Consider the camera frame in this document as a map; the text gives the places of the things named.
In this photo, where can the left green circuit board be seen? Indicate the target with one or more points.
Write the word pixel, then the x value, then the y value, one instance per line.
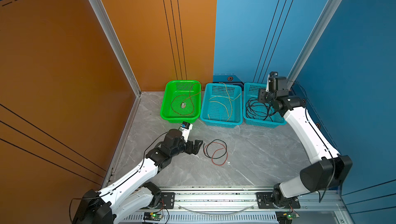
pixel 152 217

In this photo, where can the right teal plastic basket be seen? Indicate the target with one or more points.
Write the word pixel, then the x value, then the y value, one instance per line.
pixel 256 113

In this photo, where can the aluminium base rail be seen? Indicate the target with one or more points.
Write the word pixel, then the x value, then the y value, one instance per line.
pixel 238 205

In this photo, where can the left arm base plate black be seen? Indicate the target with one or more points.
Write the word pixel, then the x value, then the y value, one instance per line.
pixel 166 198

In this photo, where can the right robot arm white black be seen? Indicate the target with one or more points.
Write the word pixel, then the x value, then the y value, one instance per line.
pixel 328 167

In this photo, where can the aluminium corner frame post right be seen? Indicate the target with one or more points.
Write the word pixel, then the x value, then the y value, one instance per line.
pixel 321 24

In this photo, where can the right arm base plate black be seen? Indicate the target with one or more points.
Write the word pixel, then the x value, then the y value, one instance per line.
pixel 267 200

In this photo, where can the green plastic basket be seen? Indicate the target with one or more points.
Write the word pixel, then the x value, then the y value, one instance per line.
pixel 176 92

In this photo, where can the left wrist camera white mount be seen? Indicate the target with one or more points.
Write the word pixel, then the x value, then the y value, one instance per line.
pixel 185 128

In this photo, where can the aluminium corner frame post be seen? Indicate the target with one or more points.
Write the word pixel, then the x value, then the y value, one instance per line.
pixel 105 22
pixel 321 24

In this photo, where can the aluminium corner frame post left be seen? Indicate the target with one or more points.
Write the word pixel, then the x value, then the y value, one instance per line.
pixel 105 22

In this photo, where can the teal plastic basket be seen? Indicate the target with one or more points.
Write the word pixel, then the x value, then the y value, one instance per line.
pixel 256 113
pixel 222 105

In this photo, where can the right green circuit board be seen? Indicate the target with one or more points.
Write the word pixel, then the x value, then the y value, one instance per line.
pixel 286 217

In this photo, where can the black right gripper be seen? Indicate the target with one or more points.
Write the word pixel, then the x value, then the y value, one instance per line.
pixel 261 96

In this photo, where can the green circuit board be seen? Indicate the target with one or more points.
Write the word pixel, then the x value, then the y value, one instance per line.
pixel 286 217
pixel 152 217

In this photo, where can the middle teal plastic basket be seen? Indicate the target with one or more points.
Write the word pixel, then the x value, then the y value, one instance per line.
pixel 222 105

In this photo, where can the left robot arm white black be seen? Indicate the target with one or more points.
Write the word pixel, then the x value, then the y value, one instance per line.
pixel 134 191

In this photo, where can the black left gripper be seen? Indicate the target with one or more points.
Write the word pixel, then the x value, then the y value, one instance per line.
pixel 190 150

